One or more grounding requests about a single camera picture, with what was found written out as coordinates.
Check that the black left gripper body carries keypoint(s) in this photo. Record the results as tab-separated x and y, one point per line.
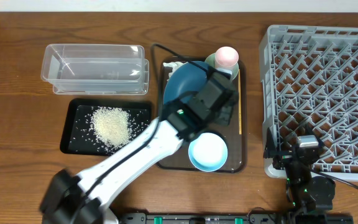
223	114

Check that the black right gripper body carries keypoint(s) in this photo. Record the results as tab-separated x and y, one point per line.
284	155

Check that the dark blue bowl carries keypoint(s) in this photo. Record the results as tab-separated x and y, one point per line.
186	78

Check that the pink cup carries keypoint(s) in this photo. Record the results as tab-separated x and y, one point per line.
226	58

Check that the light blue bowl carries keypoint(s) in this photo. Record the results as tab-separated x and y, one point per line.
208	152

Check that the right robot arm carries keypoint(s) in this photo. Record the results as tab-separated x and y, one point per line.
311	196

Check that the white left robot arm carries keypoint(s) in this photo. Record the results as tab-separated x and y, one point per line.
86	197

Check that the grey dishwasher rack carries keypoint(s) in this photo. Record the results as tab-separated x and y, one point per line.
309	76

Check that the wooden chopstick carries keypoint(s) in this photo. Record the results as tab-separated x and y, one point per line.
239	102

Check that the mint green bowl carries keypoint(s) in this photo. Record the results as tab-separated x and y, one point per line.
210	60

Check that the brown serving tray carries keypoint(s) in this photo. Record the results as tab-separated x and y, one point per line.
236	144

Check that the crumpled white paper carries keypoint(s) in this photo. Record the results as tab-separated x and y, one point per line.
173	65

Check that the pile of rice grains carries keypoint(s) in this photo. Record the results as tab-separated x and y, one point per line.
111	126

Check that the black rectangular tray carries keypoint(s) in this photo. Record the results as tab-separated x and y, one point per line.
78	135

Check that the clear plastic bin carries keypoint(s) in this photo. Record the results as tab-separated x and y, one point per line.
96	69

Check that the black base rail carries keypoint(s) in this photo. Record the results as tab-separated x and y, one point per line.
251	218

